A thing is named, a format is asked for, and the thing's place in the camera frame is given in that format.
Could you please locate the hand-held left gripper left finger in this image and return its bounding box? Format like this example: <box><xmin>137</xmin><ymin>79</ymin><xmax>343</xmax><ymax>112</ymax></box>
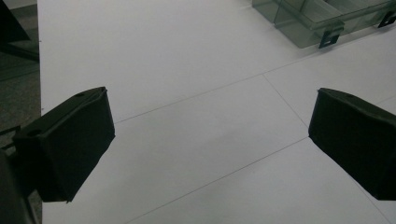
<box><xmin>12</xmin><ymin>86</ymin><xmax>116</xmax><ymax>203</ymax></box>

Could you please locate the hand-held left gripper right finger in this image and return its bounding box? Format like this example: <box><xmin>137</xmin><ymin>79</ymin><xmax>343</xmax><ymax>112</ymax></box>
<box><xmin>307</xmin><ymin>87</ymin><xmax>396</xmax><ymax>202</ymax></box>

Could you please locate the clear plastic compartment box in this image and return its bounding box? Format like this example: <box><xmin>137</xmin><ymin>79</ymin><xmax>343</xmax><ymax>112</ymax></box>
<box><xmin>251</xmin><ymin>0</ymin><xmax>396</xmax><ymax>49</ymax></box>

